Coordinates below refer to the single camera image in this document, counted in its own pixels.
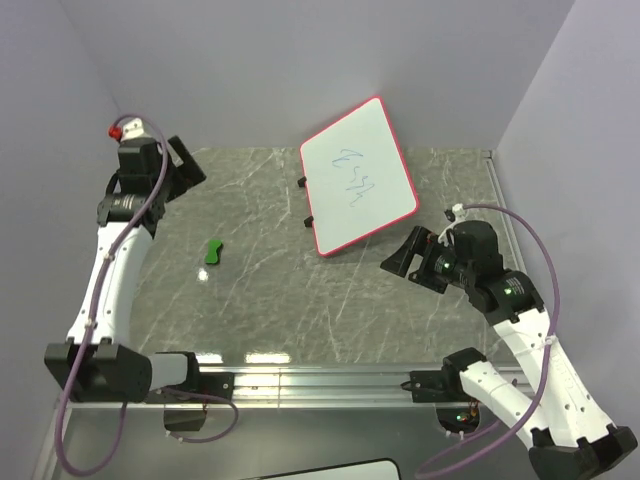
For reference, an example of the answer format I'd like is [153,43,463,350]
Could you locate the aluminium mounting rail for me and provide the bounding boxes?
[64,365,526,409]

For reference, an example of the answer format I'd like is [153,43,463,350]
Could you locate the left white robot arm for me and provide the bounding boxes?
[44,136,206,403]

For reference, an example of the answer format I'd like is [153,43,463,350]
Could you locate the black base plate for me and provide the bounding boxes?
[145,371,235,404]
[400,370,471,404]

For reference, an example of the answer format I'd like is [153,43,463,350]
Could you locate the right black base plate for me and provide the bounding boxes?
[400,370,471,404]

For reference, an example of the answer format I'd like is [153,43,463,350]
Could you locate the green whiteboard eraser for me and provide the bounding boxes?
[204,239,224,265]

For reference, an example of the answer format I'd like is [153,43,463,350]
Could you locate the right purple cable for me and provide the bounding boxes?
[413,203,560,480]

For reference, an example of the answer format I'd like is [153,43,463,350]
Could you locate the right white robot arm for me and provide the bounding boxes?
[380,220,638,479]

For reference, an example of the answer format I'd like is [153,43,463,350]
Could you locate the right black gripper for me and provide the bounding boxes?
[380,224,475,293]

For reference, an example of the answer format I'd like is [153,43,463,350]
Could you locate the right side aluminium rail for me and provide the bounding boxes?
[482,149,529,281]

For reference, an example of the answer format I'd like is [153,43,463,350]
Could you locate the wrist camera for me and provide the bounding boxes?
[108,117,149,143]
[439,203,467,245]

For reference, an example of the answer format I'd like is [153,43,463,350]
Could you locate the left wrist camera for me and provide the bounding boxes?
[108,117,149,143]

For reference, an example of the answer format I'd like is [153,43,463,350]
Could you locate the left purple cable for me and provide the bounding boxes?
[53,113,240,476]

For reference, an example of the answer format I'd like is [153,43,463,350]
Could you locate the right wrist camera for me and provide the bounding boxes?
[439,203,467,245]

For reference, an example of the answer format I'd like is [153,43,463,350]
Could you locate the red framed whiteboard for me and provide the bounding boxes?
[299,96,420,257]

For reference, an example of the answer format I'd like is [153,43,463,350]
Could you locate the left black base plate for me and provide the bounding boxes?
[145,371,235,404]

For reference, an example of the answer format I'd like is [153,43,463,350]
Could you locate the purple cable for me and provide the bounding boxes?
[413,203,560,480]
[53,113,240,476]

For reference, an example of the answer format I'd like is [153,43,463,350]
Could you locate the white tablet bottom edge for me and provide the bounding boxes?
[263,459,401,480]

